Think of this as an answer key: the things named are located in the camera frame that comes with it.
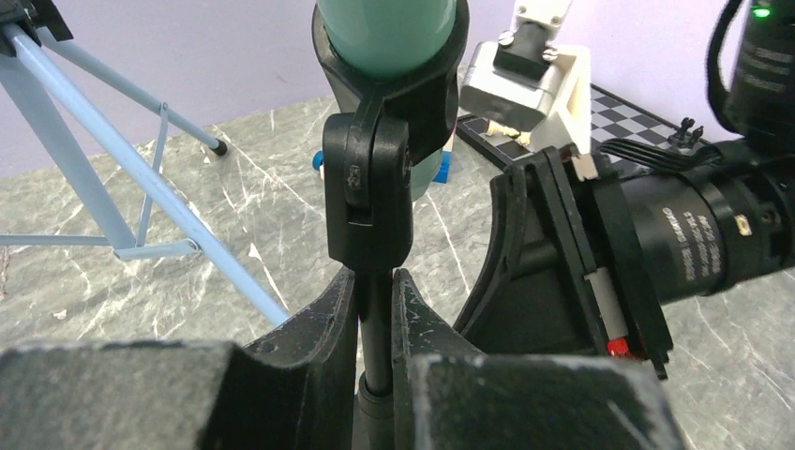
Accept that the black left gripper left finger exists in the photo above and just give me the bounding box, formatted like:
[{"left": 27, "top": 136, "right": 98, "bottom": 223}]
[{"left": 1, "top": 269, "right": 356, "bottom": 449}]

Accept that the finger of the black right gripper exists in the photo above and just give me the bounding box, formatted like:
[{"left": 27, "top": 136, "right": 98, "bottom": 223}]
[{"left": 454, "top": 163, "right": 608, "bottom": 355}]

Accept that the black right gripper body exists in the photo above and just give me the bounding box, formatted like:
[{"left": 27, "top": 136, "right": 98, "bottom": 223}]
[{"left": 528, "top": 147, "right": 672, "bottom": 381}]

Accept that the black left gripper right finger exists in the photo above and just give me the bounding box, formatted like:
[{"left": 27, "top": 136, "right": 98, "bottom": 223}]
[{"left": 392, "top": 269, "right": 685, "bottom": 449}]

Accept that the black microphone desk stand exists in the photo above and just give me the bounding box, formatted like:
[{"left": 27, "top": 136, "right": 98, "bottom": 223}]
[{"left": 311, "top": 1, "right": 470, "bottom": 449}]

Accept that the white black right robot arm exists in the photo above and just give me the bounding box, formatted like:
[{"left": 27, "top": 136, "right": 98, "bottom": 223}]
[{"left": 454, "top": 1, "right": 794, "bottom": 379}]

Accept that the black chess piece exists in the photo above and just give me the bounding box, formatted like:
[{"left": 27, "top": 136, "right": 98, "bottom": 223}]
[{"left": 667, "top": 117, "right": 704, "bottom": 149}]

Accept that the blue white toy block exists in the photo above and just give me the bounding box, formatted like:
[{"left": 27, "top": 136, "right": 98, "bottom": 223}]
[{"left": 311, "top": 136, "right": 455, "bottom": 184}]

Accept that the light blue music stand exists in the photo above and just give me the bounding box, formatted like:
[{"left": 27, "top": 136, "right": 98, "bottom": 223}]
[{"left": 0, "top": 0, "right": 292, "bottom": 329}]

